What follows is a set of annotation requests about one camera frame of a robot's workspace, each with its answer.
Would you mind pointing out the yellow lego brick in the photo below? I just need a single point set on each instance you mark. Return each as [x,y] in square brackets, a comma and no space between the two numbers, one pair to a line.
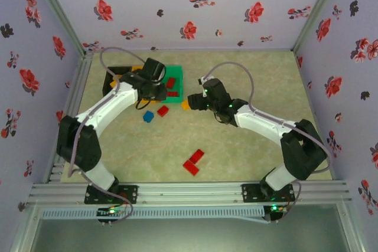
[113,83]

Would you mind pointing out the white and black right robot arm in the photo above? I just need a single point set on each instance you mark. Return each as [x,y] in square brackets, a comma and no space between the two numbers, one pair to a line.
[260,122]

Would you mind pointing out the green plastic container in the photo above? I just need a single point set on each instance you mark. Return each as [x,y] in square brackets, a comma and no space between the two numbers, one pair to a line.
[177,72]

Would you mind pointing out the blue lego brick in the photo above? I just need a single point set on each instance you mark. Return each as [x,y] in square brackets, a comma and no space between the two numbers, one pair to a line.
[148,116]

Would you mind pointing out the black plastic container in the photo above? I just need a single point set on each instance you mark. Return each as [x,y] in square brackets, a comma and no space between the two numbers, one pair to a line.
[105,85]

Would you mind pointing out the small circuit board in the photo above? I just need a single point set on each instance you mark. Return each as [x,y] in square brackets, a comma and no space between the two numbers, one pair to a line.
[111,212]
[276,209]

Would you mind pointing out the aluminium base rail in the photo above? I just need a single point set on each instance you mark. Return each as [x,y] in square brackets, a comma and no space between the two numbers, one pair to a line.
[189,194]

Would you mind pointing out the aluminium frame post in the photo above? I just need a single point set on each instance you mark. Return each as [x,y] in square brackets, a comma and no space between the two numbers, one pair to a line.
[59,10]
[319,7]

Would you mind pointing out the aluminium side rail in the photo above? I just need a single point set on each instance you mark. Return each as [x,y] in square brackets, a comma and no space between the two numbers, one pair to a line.
[22,231]

